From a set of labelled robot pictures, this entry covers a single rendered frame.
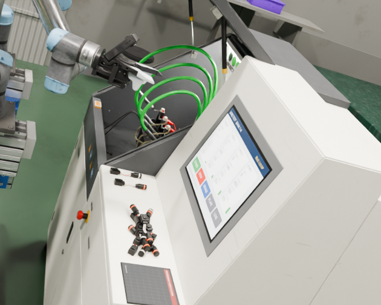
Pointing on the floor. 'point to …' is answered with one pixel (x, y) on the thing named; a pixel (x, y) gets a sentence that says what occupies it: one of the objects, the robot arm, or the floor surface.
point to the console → (83, 288)
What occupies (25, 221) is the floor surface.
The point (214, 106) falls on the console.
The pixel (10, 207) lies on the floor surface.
